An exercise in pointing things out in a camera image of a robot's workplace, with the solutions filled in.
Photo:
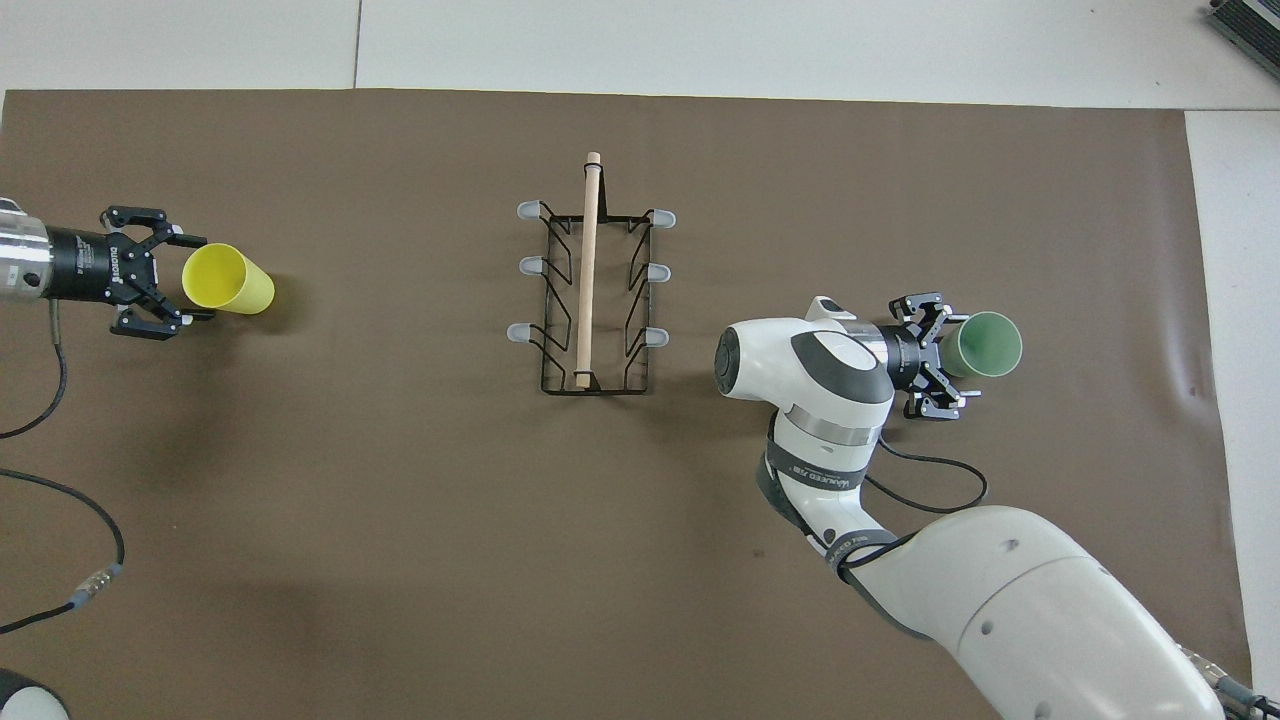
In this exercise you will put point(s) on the green plastic cup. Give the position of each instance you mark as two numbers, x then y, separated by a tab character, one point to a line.
990	345

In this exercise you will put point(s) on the yellow plastic cup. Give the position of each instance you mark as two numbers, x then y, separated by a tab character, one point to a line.
235	285

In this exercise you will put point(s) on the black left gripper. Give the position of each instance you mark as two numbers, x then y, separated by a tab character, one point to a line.
90	265

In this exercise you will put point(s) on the grey finned device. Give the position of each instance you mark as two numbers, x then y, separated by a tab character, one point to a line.
1250	25

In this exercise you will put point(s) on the brown table mat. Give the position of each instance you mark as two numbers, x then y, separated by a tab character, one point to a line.
400	500

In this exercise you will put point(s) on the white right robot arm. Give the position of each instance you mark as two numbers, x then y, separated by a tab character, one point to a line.
1020	600

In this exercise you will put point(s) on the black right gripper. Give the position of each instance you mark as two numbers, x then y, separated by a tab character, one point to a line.
905	358

